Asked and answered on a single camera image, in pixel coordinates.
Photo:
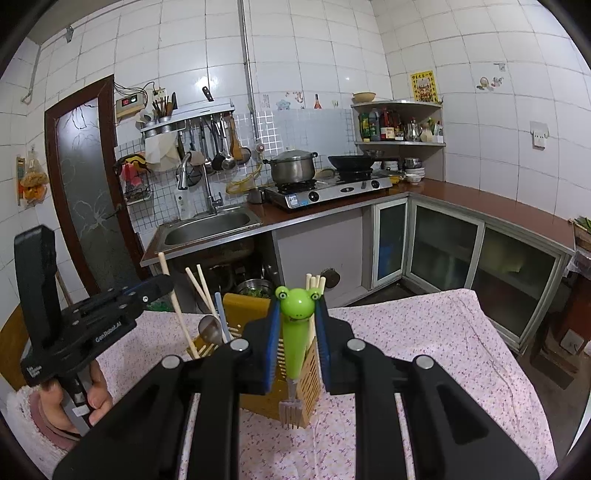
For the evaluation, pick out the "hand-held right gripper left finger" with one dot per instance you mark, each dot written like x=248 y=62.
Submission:
x=272 y=341

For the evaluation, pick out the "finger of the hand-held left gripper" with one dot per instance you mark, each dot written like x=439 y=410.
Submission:
x=157 y=286

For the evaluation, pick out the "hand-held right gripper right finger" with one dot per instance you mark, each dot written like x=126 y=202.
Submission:
x=323 y=341

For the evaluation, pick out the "yellow slotted utensil holder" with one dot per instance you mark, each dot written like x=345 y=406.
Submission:
x=244 y=307

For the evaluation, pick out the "light blue plastic spoon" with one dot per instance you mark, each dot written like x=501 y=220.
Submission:
x=221 y=318

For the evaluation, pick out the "metal spoon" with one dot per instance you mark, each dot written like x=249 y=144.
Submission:
x=210 y=328

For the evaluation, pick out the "person's left hand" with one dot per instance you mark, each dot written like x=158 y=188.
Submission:
x=100 y=397

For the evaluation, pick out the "steel bowl with greens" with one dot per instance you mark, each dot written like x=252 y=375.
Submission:
x=254 y=290

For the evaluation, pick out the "steel kitchen sink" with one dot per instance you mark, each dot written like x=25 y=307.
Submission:
x=207 y=233

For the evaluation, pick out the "white dish soap bottle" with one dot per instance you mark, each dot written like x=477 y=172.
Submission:
x=183 y=207

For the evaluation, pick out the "floral pink tablecloth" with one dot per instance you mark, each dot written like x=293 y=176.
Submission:
x=415 y=332

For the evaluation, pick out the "red and yellow gloves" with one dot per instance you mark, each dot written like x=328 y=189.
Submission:
x=134 y=168

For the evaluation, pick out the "brown frosted glass door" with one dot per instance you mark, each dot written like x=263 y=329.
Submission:
x=87 y=184

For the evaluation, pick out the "yellow mesh strainer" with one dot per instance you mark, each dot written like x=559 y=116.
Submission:
x=238 y=187

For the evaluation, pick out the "small steel cup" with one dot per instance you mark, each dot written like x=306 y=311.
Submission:
x=255 y=196

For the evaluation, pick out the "white hanging cloth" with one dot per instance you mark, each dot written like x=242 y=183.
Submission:
x=159 y=152

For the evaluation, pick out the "black ladle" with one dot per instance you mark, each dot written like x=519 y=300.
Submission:
x=226 y=161

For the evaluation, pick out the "steel gas stove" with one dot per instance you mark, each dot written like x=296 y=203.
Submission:
x=332 y=194

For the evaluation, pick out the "kitchen counter with cabinets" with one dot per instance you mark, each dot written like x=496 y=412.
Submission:
x=443 y=249

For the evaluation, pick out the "hanging orange bag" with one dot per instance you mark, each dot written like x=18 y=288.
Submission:
x=33 y=182

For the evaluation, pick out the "wooden spatula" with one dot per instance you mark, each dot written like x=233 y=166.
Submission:
x=235 y=147

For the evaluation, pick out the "steel cooking pot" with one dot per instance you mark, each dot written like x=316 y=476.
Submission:
x=291 y=170

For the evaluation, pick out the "steel utensil cup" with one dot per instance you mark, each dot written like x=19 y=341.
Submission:
x=161 y=110

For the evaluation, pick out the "black wok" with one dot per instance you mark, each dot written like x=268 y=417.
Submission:
x=351 y=162

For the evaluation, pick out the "stack of small bowls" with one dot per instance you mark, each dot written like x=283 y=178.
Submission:
x=411 y=177

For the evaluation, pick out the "steel corner shelf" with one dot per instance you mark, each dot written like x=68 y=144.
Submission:
x=401 y=143

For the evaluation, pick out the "green bottle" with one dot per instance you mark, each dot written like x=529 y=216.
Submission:
x=364 y=129

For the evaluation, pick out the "dark sauce bottle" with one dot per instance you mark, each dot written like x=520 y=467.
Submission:
x=375 y=127

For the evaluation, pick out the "red label bottle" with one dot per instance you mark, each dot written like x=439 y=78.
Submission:
x=390 y=129

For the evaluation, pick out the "steel kettle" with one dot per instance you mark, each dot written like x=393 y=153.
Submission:
x=413 y=131

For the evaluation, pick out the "beige bowl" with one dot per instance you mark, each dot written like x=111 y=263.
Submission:
x=364 y=97

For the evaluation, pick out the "wooden cutting board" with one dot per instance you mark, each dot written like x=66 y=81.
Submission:
x=582 y=240

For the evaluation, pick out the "green vegetables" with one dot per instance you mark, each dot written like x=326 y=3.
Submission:
x=585 y=224

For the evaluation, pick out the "steel wall utensil rack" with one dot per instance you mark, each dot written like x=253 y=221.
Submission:
x=194 y=113

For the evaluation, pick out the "beige wall control box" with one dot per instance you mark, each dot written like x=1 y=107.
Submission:
x=130 y=104

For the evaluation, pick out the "grey wall pipe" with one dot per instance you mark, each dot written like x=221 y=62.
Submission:
x=247 y=69

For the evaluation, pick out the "yellow wall poster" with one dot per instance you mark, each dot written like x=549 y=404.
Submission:
x=424 y=86

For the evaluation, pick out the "white wall socket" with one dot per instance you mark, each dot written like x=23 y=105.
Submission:
x=539 y=134

